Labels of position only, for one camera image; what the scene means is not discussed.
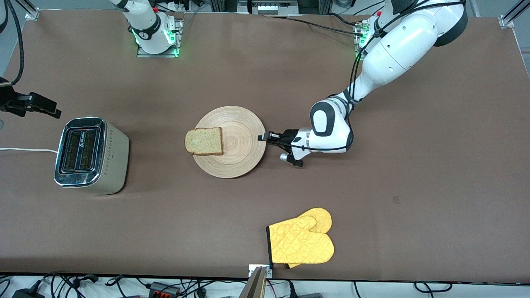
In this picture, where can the silver two-slot toaster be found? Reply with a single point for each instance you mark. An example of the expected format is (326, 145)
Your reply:
(114, 157)

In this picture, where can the small metal table bracket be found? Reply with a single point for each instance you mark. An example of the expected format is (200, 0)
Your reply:
(251, 269)

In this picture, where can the grey power strip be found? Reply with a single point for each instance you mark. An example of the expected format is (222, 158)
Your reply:
(269, 8)

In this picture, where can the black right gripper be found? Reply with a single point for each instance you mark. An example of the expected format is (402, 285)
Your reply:
(12, 102)

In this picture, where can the slice of brown-crust bread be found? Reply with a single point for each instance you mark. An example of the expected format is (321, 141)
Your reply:
(203, 141)

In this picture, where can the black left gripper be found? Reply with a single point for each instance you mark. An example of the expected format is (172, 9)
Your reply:
(286, 137)

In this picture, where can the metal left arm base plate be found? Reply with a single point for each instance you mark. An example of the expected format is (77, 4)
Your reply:
(389, 59)

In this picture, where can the black power adapter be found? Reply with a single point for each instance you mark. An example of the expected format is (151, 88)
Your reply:
(27, 294)

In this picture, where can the black orange connector block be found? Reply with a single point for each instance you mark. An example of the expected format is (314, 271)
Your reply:
(163, 289)

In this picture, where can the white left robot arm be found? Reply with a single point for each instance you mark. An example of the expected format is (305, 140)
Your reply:
(397, 54)

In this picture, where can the yellow quilted oven mitt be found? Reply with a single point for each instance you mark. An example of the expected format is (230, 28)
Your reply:
(300, 244)

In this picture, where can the round wooden plate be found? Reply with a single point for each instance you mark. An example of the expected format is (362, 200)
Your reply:
(240, 145)

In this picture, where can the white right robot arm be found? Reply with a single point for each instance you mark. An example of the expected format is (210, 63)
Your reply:
(145, 20)

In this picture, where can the metal corner bracket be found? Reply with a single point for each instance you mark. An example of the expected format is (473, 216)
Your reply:
(506, 21)
(32, 14)

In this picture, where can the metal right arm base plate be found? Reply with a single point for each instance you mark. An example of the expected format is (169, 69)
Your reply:
(180, 41)

